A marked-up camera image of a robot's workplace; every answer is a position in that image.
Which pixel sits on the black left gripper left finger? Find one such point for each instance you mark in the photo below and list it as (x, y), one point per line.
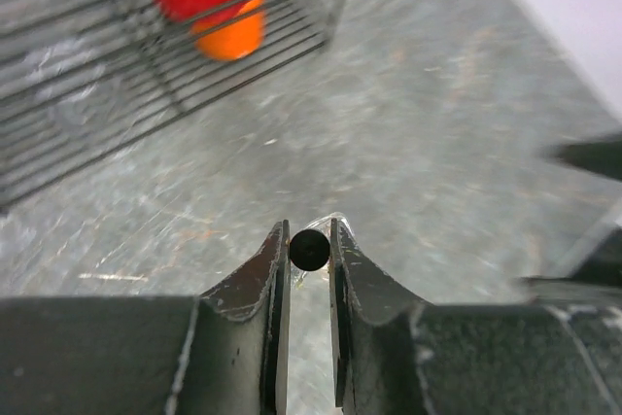
(221, 352)

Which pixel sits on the black nail polish cap brush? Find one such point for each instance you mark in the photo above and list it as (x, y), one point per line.
(309, 250)

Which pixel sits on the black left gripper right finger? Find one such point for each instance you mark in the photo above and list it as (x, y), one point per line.
(396, 353)

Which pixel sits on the black wire rack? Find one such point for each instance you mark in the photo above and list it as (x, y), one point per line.
(164, 77)

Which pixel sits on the orange cup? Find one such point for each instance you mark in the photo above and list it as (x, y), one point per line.
(236, 40)

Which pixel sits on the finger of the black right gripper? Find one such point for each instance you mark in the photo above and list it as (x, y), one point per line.
(590, 272)
(600, 156)

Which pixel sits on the clear glass cup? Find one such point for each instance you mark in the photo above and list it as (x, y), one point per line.
(80, 91)

